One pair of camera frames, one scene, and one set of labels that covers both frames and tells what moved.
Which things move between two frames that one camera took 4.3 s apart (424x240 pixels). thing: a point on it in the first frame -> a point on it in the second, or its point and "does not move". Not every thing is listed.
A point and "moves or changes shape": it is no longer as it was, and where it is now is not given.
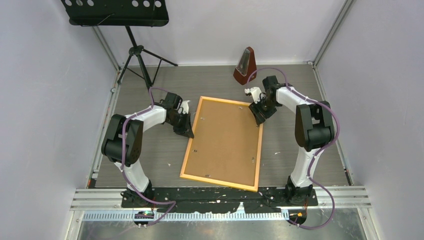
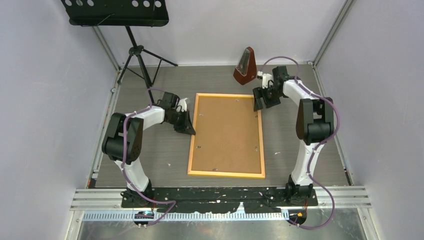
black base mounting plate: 182,200 does not move
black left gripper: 185,130 does not move
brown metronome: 246,65 does not move
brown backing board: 225,145 moves or changes shape
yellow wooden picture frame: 225,148 moves or changes shape
